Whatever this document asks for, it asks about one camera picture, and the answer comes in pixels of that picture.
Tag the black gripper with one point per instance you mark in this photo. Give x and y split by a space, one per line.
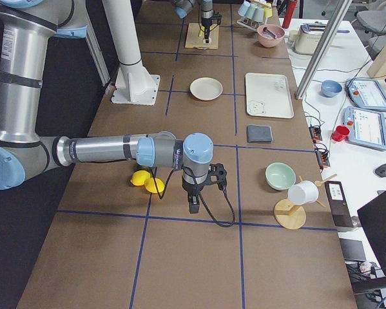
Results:
206 16
189 188

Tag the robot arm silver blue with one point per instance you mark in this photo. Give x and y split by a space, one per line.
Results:
184 7
28 25

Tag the white bear tray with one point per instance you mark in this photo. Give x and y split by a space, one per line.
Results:
268 95

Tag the wooden cutting board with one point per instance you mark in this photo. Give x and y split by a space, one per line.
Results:
195 37

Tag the yellow lemon far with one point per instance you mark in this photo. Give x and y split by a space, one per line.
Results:
154 185

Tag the yellow lemon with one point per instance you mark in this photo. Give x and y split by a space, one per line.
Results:
154 185
139 178

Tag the cup rack with cups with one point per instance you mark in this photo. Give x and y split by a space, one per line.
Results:
254 14

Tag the cream round plate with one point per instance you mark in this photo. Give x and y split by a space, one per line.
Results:
206 88

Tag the yellow lemon near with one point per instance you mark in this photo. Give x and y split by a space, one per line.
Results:
139 178

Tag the pink bowl with ice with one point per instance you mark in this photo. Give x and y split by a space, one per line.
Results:
266 40

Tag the mint green bowl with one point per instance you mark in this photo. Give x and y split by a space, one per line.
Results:
280 176

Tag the grey folded cloth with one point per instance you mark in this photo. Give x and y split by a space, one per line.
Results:
259 134

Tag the wooden mug tree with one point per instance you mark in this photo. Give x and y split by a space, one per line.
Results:
292 216

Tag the cream toaster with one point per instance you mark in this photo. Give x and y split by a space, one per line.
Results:
307 37

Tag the white mug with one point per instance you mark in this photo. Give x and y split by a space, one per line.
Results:
303 193

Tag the blue bowl on desk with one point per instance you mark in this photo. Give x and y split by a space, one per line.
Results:
330 88

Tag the black box on desk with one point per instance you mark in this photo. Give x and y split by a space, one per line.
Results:
338 205

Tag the red cup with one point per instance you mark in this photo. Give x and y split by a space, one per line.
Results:
340 133

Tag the teach pendant far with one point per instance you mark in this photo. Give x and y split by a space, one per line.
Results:
366 93

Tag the teach pendant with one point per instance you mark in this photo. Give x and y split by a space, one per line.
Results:
367 128
366 93

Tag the teach pendant near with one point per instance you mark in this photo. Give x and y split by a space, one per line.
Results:
367 128

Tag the black computer mouse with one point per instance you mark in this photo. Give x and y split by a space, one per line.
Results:
381 171

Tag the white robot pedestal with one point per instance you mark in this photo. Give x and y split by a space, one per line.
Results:
134 84

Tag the aluminium frame post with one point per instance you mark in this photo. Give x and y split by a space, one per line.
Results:
323 45

